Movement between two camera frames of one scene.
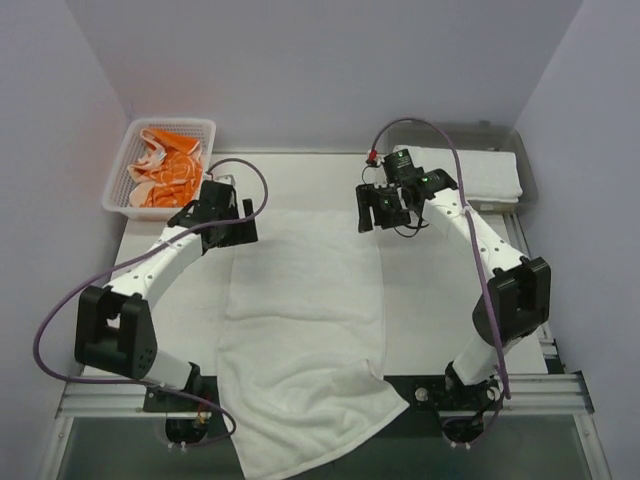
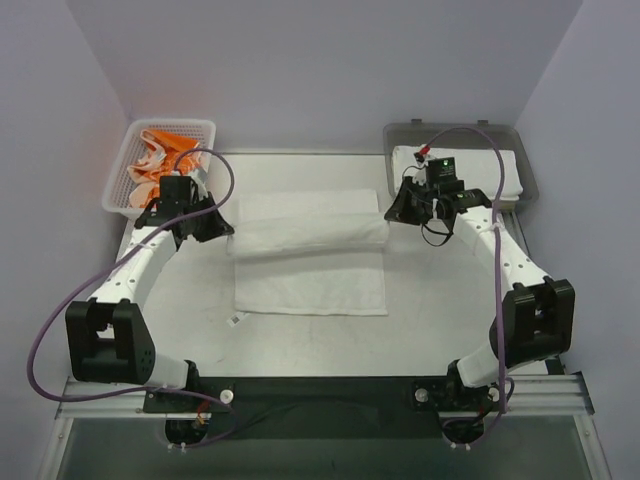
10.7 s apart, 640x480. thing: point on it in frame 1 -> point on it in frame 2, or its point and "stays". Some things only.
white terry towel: x=487 y=176 stays
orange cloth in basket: x=170 y=173 stays
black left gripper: x=239 y=232 -> x=201 y=226
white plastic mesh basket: x=119 y=189 stays
